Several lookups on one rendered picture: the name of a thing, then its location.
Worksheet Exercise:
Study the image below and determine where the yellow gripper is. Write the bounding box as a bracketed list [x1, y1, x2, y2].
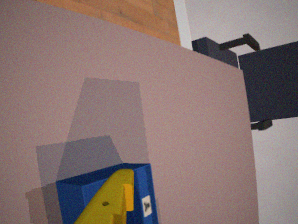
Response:
[74, 169, 134, 224]

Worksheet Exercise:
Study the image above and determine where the blue bin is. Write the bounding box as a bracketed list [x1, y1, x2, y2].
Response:
[56, 163, 159, 224]

